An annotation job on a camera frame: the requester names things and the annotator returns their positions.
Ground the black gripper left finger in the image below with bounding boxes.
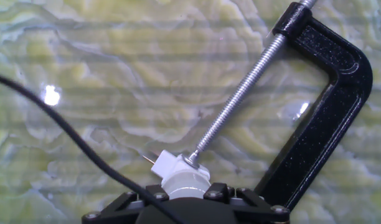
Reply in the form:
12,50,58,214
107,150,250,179
81,184,170,224

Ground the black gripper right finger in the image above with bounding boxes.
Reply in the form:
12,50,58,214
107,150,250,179
203,182,291,224

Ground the green marble pattern mat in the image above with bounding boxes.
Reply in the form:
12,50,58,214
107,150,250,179
0,0,381,224

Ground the black C-clamp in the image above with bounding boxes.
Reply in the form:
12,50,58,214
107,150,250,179
182,0,374,212

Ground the black camera cable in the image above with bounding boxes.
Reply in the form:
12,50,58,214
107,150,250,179
0,71,187,224

